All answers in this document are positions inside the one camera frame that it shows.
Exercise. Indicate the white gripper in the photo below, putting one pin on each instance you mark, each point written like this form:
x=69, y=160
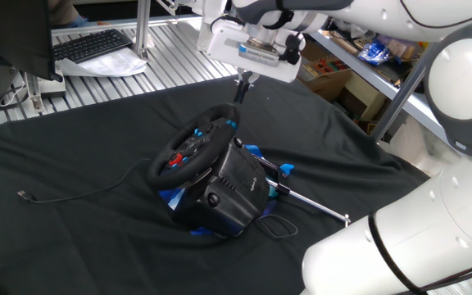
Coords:
x=223, y=41

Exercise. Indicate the black racing steering wheel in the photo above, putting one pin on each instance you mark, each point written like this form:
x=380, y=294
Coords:
x=219, y=111

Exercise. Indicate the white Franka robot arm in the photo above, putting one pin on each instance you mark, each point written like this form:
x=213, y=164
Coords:
x=457, y=82

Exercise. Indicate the black wheel base housing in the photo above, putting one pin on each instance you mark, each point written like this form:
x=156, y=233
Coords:
x=236, y=184

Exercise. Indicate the black racing wheel controller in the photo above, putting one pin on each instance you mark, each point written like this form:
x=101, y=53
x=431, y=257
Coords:
x=174, y=198

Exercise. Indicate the open cardboard box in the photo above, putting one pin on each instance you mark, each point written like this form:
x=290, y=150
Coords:
x=326, y=67

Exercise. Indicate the beige cardboard box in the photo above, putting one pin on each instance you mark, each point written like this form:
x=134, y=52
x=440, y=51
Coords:
x=363, y=96

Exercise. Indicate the black clamp with metal screw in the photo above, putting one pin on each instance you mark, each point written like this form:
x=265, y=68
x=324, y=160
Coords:
x=301, y=198

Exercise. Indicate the blue plastic bag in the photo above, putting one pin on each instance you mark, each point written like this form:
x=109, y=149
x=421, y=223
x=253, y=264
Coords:
x=373, y=52

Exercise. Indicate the white paper sheets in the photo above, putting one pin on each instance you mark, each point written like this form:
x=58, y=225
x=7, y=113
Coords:
x=113, y=65

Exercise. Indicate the grey metal shelf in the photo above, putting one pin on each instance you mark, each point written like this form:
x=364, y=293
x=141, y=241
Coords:
x=400, y=96

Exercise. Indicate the black keyboard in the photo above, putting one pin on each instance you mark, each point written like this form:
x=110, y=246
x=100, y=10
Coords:
x=90, y=45

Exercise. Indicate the person in brown clothing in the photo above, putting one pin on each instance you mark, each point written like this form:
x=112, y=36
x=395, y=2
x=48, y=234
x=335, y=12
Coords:
x=62, y=10

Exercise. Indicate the black cloth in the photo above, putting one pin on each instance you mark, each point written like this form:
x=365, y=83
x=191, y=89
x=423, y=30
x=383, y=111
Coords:
x=76, y=246

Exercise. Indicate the black monitor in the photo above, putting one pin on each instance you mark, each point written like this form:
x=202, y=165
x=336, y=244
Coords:
x=10, y=37

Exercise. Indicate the white stand with base plate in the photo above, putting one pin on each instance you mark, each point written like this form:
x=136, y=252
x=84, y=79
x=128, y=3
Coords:
x=209, y=8

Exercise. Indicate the upright aluminium profile post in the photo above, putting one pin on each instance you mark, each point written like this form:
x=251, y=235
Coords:
x=142, y=28

